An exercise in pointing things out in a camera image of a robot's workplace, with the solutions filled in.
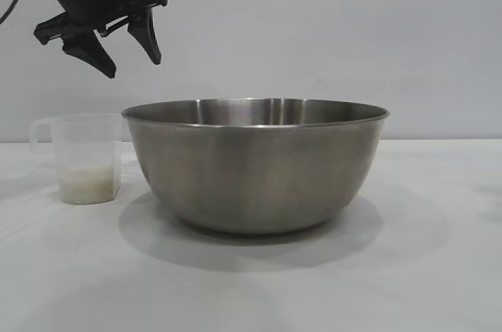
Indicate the stainless steel mixing bowl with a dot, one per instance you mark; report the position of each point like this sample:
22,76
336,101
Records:
255,175

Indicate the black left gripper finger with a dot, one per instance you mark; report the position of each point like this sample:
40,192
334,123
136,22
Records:
147,35
94,53

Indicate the clear plastic measuring cup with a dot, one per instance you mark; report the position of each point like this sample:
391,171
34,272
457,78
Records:
88,143

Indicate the white uncooked rice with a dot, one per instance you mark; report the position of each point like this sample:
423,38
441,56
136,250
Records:
89,187

